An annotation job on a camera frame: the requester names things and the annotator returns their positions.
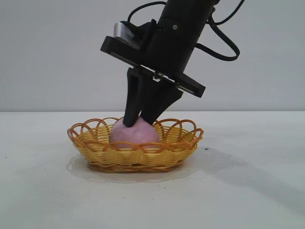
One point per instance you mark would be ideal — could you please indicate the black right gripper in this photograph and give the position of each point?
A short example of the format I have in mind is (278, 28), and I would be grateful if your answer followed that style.
(174, 47)

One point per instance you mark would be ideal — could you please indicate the pink peach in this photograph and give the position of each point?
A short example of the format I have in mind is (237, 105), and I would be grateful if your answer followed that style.
(133, 136)

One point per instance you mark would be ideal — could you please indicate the yellow woven plastic basket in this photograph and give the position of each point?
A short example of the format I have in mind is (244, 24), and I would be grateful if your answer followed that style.
(133, 159)

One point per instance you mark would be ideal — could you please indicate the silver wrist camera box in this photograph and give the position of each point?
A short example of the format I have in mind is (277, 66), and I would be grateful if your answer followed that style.
(125, 33)

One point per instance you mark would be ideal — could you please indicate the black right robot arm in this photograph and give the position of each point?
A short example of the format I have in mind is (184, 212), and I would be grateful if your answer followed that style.
(188, 9)

